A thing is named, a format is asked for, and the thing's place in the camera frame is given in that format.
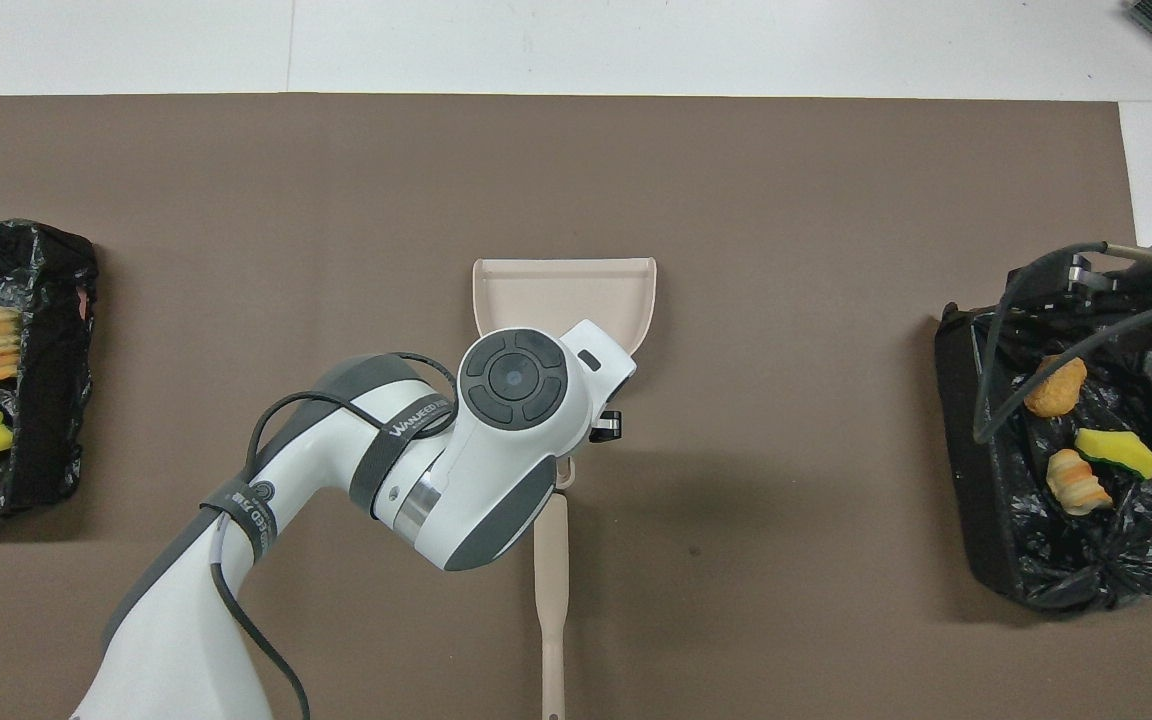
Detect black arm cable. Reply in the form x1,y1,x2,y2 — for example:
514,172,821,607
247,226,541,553
972,241,1152,445
204,351,459,720

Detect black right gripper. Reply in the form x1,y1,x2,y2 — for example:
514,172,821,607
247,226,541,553
1008,253,1152,353

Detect beige hand brush black bristles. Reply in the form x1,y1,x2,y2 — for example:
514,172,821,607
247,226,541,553
533,490,571,720

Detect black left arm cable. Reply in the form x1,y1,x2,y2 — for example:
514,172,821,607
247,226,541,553
204,351,459,720

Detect brown bread roll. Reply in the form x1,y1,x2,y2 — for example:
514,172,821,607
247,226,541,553
1023,354,1088,418

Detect beige plastic dustpan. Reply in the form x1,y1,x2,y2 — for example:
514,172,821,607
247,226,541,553
472,257,659,492

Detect yellow sponge wedge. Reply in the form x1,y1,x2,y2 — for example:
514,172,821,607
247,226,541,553
1075,428,1152,481

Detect brown table mat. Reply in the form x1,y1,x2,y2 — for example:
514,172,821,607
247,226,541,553
0,93,1152,720

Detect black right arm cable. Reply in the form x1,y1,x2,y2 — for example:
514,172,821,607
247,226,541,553
972,241,1152,445

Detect bin with knotted black bag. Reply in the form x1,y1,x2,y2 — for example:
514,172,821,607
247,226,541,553
933,281,1152,614

